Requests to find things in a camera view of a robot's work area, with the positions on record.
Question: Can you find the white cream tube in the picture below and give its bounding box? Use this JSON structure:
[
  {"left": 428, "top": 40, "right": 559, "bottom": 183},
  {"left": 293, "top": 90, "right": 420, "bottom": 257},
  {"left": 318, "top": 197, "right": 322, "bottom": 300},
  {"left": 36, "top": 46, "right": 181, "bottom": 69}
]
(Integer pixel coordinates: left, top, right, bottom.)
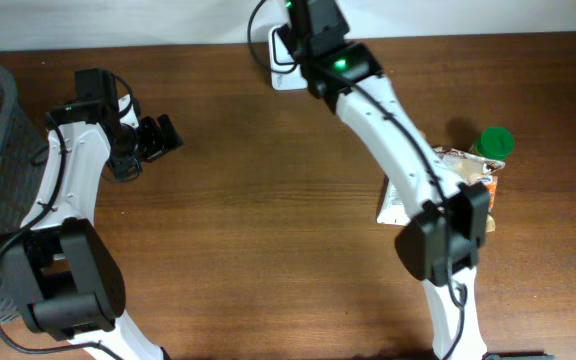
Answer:
[{"left": 376, "top": 182, "right": 410, "bottom": 226}]

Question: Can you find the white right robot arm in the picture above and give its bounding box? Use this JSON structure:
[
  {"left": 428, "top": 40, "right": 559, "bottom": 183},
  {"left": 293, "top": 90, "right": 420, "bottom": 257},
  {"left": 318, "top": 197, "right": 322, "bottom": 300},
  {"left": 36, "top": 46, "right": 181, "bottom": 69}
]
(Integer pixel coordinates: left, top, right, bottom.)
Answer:
[{"left": 299, "top": 44, "right": 490, "bottom": 359}]

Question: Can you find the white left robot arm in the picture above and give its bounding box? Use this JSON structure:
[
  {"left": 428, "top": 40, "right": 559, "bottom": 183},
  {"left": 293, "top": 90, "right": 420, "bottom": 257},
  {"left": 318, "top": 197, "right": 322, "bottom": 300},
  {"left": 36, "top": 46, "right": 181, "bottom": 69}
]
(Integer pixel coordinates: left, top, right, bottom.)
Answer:
[{"left": 0, "top": 96, "right": 183, "bottom": 359}]

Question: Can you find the green lid jar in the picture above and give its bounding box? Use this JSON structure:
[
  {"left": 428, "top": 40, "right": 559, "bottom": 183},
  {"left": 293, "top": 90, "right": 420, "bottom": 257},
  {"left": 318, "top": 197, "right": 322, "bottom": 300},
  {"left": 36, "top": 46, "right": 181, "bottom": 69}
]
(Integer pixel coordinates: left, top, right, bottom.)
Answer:
[{"left": 473, "top": 127, "right": 515, "bottom": 160}]

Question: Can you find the beige snack bag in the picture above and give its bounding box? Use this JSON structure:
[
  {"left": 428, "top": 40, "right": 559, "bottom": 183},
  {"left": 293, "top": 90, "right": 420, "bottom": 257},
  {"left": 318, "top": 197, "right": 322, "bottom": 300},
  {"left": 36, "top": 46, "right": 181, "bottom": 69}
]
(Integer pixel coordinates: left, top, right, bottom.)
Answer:
[{"left": 434, "top": 137, "right": 509, "bottom": 232}]

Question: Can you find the white barcode scanner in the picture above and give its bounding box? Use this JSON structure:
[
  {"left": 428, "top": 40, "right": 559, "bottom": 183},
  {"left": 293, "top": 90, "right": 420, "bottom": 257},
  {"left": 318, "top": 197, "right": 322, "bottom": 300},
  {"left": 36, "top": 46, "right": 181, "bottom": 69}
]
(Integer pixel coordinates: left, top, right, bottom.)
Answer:
[{"left": 268, "top": 25, "right": 307, "bottom": 91}]

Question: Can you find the orange tissue pack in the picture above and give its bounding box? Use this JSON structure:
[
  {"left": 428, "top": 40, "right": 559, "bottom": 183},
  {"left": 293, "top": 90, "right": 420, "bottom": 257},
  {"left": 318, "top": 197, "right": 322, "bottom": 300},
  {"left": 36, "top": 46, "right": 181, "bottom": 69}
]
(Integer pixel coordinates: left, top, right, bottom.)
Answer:
[{"left": 481, "top": 175, "right": 498, "bottom": 212}]

